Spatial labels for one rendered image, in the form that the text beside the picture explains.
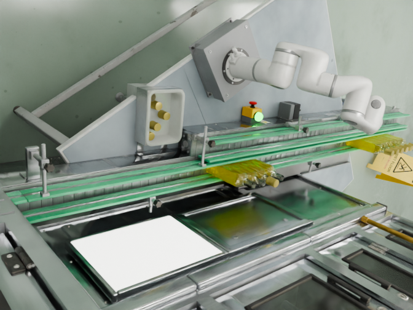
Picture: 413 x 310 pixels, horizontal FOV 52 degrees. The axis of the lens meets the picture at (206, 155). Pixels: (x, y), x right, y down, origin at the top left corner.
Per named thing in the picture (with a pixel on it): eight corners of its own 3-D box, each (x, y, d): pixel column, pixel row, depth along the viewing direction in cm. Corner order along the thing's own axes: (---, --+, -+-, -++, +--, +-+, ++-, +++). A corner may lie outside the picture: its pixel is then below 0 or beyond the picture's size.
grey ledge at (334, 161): (225, 182, 210) (241, 190, 202) (227, 165, 208) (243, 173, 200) (334, 157, 270) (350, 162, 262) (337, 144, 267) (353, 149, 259)
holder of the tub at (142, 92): (134, 153, 174) (144, 158, 169) (136, 87, 166) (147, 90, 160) (168, 148, 185) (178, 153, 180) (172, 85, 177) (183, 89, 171)
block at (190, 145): (179, 152, 181) (188, 157, 176) (180, 130, 178) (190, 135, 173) (185, 151, 183) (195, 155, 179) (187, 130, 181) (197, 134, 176)
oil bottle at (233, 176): (205, 171, 186) (239, 189, 171) (206, 160, 184) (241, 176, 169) (215, 170, 189) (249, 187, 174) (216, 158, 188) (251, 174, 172)
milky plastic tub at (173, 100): (134, 141, 172) (145, 147, 166) (137, 86, 165) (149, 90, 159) (169, 136, 183) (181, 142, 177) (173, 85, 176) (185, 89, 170)
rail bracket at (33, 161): (19, 178, 143) (43, 203, 127) (17, 130, 138) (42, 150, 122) (34, 176, 146) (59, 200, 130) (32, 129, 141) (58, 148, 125)
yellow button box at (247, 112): (239, 120, 209) (250, 123, 204) (241, 105, 207) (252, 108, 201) (249, 119, 213) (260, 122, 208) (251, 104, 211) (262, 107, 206)
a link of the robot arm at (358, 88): (327, 99, 151) (368, 110, 148) (338, 64, 152) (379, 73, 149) (325, 109, 165) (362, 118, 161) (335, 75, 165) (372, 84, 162)
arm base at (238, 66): (217, 58, 174) (241, 61, 162) (237, 39, 177) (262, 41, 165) (233, 87, 183) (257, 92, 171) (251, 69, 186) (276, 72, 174)
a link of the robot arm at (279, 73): (249, 82, 167) (278, 87, 155) (257, 48, 165) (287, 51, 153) (265, 87, 173) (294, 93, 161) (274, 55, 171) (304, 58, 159)
